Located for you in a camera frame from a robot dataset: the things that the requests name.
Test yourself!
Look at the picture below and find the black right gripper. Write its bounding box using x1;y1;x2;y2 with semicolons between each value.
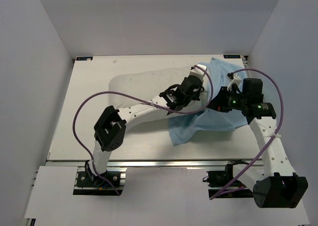
205;86;247;113

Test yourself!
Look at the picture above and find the blue green satin pillowcase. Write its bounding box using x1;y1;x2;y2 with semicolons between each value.
168;58;247;146

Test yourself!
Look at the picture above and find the white pillow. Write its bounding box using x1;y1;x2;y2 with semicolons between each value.
108;66;207;127

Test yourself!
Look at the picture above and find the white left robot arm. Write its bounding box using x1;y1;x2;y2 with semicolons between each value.
86;75;204;186

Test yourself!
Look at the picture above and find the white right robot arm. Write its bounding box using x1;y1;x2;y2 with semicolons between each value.
209;78;308;209

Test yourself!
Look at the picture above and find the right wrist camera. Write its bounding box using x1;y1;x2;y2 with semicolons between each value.
227;73;242;89

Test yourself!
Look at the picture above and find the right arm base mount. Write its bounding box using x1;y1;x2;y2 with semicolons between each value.
202;160;253;199

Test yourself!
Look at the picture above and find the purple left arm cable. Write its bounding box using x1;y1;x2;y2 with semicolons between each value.
72;64;215;196

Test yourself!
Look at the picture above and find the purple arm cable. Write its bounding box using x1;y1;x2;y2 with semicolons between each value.
209;69;284;201
72;64;215;196

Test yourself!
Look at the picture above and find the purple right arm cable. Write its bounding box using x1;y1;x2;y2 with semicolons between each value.
209;69;284;201

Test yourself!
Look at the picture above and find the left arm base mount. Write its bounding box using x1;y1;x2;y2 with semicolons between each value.
73;160;124;196

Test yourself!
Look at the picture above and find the aluminium front table rail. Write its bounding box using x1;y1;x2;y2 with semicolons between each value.
47;158;264;169

